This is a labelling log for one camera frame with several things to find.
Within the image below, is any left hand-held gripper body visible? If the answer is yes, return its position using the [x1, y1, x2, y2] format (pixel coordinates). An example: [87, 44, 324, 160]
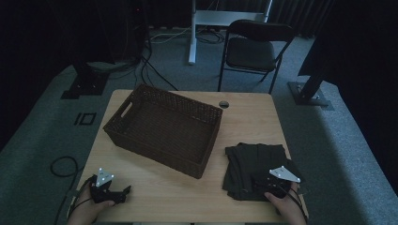
[89, 168, 128, 204]

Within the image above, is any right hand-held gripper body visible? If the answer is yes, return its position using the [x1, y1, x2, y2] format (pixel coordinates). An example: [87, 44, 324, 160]
[253, 165, 302, 200]

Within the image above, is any dark cloth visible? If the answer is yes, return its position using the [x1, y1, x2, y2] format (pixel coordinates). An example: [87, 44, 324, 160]
[222, 142, 304, 202]

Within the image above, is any dark brown wicker basket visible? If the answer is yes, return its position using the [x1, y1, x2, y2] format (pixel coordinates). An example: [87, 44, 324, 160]
[102, 83, 223, 180]

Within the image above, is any person's right hand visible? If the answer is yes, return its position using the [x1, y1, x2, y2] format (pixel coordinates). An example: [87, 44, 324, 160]
[264, 182, 308, 225]

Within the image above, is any person's left hand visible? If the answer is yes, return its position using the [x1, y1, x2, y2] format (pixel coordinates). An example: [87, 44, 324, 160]
[67, 188, 116, 225]

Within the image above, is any black stand with bolted base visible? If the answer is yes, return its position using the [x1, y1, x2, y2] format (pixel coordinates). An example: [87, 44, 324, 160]
[287, 72, 334, 111]

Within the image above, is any black stand with square base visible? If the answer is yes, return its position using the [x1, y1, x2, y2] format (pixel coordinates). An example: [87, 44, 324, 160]
[60, 60, 111, 100]

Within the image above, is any black folding chair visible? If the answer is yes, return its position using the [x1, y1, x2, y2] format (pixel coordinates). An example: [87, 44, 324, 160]
[217, 19, 296, 95]

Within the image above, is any dark curtain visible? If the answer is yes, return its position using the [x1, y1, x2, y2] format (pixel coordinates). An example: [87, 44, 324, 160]
[268, 0, 398, 188]

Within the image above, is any left hand-held gripper cable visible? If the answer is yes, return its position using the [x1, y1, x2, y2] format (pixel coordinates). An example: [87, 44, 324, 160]
[69, 175, 97, 218]

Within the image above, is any hand-held gripper cable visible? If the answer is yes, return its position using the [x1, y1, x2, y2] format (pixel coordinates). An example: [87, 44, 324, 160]
[69, 175, 97, 218]
[275, 184, 309, 221]

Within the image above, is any right hand-held gripper cable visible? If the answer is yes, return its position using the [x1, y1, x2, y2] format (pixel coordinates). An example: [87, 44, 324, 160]
[275, 184, 309, 221]

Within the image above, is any looped black floor cable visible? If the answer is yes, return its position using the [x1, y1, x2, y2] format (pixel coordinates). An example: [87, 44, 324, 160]
[50, 156, 84, 225]

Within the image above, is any black floor cables bundle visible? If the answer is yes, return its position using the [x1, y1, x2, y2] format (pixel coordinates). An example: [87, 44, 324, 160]
[133, 43, 180, 92]

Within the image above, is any white floor cable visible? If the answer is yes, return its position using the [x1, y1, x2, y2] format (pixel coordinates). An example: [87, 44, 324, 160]
[149, 27, 192, 44]

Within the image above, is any white metal desk frame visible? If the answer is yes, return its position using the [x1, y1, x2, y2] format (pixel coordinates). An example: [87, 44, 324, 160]
[187, 0, 274, 66]

